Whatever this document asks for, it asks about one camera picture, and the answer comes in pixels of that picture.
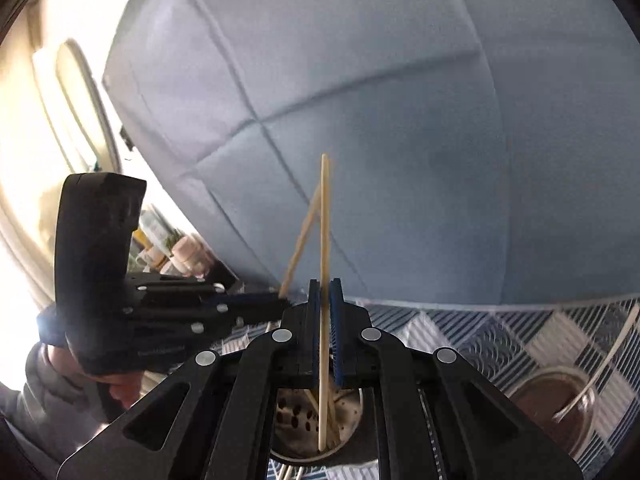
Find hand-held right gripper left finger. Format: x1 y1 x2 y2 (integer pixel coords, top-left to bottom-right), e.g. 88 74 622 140
56 279 322 480

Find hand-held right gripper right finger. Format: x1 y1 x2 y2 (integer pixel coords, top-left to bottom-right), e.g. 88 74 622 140
327 277 585 480

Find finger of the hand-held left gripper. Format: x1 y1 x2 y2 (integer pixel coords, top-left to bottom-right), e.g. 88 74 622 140
127 272 294 311
124 305 292 339

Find long bamboo chopstick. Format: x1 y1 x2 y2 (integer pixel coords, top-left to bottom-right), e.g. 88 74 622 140
318 154 332 453
278 184 321 301

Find black metal tumbler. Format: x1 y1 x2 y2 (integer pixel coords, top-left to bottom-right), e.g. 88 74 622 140
267 382 378 467

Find person's left forearm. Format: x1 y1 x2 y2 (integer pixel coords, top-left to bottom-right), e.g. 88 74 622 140
0 344 117 443

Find person's left hand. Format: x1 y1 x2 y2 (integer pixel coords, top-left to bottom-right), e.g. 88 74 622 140
45 342 151 411

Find assorted toiletry bottles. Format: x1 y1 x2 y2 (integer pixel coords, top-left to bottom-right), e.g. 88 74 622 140
130 205 173 273

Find pink ceramic jar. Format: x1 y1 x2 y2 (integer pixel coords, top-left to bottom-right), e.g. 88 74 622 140
170 235 207 274

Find blue white patterned tablecloth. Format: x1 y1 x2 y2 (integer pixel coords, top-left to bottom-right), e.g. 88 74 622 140
215 297 640 480

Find metal bowl with brown sauce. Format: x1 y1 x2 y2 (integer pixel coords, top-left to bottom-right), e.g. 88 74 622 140
510 367 599 466

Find blue-grey backdrop cloth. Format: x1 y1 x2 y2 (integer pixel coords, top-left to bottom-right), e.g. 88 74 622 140
102 0 640 308

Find white spoon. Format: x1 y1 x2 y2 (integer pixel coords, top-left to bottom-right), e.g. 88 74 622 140
552 304 640 421

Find oval wall mirror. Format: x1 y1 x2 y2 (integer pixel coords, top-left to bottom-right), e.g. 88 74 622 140
32 40 124 174

